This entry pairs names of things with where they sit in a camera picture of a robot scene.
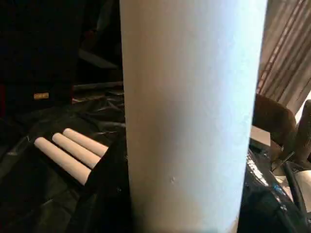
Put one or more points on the black plastic mat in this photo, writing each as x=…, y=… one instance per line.
x=29, y=194

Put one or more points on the black fabric case gold label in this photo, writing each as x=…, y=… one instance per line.
x=41, y=95

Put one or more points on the beige striped curtain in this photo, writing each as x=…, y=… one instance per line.
x=286, y=48

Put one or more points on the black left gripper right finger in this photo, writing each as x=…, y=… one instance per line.
x=262, y=213

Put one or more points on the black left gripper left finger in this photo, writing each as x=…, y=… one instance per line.
x=107, y=194

